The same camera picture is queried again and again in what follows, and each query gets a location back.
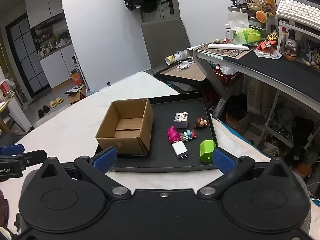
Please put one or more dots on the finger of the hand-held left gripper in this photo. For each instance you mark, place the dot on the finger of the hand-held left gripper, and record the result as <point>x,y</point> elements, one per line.
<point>12,149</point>
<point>35,157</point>

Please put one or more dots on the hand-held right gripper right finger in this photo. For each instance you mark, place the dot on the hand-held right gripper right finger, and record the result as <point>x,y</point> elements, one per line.
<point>223,161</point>

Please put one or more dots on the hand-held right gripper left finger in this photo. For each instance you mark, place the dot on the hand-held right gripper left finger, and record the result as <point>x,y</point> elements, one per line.
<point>105,159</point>

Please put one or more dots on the green tin box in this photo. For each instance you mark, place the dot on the green tin box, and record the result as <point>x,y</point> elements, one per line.
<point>207,150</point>

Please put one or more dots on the brown cardboard box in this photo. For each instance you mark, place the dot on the brown cardboard box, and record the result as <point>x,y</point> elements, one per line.
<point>120,145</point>

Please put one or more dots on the small doll figurine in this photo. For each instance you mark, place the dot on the small doll figurine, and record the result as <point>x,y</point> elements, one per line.
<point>188,135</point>

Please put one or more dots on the white charger plug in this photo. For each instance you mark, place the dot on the white charger plug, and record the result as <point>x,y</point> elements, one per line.
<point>179,149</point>

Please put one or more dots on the red-pink cartoon toy figure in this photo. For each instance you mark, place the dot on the red-pink cartoon toy figure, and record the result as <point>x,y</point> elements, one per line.
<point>173,134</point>

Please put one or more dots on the black shallow tray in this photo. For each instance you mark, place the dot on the black shallow tray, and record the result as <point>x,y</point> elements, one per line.
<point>162,162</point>

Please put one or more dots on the grey rabbit figurine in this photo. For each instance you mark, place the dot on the grey rabbit figurine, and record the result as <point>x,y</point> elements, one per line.
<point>181,120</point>

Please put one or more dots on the cardboard box orange print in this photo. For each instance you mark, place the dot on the cardboard box orange print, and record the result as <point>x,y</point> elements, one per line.
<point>236,125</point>

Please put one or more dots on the black slipper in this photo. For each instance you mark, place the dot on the black slipper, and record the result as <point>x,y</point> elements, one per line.
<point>40,113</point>
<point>46,109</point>

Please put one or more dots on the yellow slipper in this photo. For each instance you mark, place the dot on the yellow slipper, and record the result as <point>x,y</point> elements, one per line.
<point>59,100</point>
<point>52,104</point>

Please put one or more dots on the open cardboard box dark lid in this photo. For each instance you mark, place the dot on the open cardboard box dark lid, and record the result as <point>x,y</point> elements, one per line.
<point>76,96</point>

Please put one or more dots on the red plastic basket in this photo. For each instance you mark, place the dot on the red plastic basket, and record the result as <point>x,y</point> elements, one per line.
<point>226,76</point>

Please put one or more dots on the white kitchen cabinets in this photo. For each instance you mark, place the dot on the white kitchen cabinets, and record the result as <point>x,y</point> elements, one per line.
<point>55,65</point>

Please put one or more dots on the black framed sliding door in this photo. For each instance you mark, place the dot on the black framed sliding door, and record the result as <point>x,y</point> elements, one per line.
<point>25,55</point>

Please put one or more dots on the dark side table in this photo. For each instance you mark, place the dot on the dark side table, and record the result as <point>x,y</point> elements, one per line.
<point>185,73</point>

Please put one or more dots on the white face mask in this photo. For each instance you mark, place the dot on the white face mask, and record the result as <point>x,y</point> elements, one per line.
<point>185,65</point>

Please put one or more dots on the black desk mat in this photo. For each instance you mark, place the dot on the black desk mat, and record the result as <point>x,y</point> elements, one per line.
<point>262,65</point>

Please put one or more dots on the grey desk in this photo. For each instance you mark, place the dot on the grey desk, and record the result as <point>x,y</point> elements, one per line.
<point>212,58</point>

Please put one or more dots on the brown patterned mat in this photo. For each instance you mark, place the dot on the brown patterned mat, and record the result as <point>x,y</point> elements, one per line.
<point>225,53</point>

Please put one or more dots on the white remote control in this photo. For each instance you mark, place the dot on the white remote control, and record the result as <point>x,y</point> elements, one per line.
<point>227,46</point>

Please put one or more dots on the white bottle with yellow cap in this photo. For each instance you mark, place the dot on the white bottle with yellow cap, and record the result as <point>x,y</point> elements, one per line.
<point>175,57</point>

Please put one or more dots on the red packet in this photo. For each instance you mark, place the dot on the red packet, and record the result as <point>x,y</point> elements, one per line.
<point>263,45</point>

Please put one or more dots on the white bottle pink cap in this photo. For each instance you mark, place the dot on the white bottle pink cap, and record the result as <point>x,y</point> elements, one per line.
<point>228,33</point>

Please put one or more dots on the green plastic bag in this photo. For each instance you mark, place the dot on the green plastic bag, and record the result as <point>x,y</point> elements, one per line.
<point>250,36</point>

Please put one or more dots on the grey chair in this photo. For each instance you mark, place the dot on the grey chair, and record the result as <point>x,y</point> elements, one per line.
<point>162,42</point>

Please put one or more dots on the panda figurine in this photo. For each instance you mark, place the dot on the panda figurine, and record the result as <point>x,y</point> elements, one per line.
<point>290,48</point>

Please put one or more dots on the clear drawer organiser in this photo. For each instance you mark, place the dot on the clear drawer organiser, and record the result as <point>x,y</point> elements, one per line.
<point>255,26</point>

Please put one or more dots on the white tissue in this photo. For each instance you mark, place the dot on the white tissue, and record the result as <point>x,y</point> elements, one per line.
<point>237,20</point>

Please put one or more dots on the orange slice toy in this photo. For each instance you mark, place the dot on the orange slice toy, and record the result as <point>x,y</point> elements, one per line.
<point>261,16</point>

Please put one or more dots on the woven basket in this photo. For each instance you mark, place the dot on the woven basket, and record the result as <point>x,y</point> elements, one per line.
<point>256,3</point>

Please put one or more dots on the white keyboard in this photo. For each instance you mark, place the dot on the white keyboard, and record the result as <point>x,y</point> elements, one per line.
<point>297,11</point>

